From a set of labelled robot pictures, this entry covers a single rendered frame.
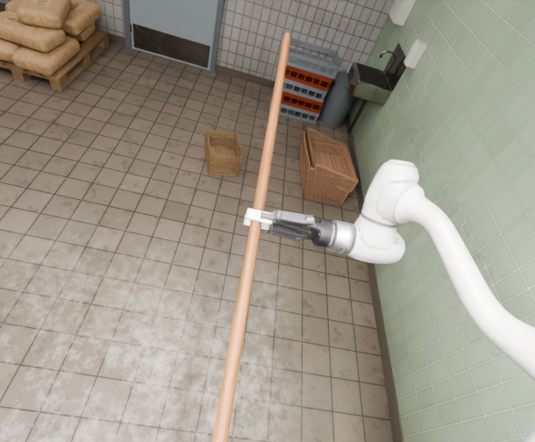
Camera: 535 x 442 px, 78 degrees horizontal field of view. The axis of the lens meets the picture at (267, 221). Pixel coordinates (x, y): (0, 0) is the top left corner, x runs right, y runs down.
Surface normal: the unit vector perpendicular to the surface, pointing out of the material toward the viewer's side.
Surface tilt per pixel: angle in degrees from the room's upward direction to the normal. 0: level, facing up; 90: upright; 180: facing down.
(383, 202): 76
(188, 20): 90
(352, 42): 90
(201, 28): 90
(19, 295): 0
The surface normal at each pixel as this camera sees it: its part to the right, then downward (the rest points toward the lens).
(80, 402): 0.25, -0.63
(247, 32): -0.07, 0.75
